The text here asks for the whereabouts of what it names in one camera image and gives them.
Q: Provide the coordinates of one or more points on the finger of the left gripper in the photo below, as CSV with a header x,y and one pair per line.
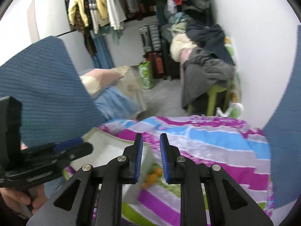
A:
x,y
72,149

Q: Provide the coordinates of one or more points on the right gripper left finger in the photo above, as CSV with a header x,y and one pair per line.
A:
x,y
93,195

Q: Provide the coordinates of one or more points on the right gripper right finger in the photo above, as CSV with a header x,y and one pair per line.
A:
x,y
209,195

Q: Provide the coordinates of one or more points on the left hand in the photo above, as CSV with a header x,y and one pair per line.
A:
x,y
13,199

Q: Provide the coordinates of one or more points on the white cardboard box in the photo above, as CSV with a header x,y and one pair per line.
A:
x,y
107,147

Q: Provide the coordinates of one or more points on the blue textured pillow left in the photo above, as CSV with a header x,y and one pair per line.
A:
x,y
55,104

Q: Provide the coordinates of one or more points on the blue textured pillow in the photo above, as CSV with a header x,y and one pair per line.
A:
x,y
55,104
283,134

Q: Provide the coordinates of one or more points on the light blue sheet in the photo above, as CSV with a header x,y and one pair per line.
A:
x,y
112,104

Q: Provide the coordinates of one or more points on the pink cream pillow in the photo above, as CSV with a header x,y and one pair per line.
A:
x,y
96,80

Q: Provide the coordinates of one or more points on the orange seashell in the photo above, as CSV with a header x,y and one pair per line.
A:
x,y
152,177

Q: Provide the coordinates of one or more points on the blue textured pillow right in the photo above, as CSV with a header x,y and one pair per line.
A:
x,y
283,134

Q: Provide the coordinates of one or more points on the beige patterned bag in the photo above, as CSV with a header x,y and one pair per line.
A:
x,y
129,84

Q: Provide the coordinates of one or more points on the green patterned bag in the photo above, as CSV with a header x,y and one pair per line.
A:
x,y
146,75

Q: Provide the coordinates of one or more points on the green plastic stool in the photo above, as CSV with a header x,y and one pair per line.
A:
x,y
207,103

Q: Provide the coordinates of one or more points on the black suitcase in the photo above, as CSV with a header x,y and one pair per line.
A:
x,y
156,42

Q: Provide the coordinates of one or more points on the white cabinet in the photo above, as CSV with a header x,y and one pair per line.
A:
x,y
49,18

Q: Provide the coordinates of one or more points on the grey blanket on stool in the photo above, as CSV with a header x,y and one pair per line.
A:
x,y
201,71

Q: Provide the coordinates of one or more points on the white hanging shirt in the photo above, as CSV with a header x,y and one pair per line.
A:
x,y
116,14

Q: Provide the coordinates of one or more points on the yellow hanging jacket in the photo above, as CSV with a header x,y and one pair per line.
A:
x,y
93,12

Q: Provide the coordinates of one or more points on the cream fleece blanket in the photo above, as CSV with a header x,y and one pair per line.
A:
x,y
178,44

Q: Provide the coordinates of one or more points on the dark navy clothing pile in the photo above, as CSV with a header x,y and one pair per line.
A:
x,y
209,38

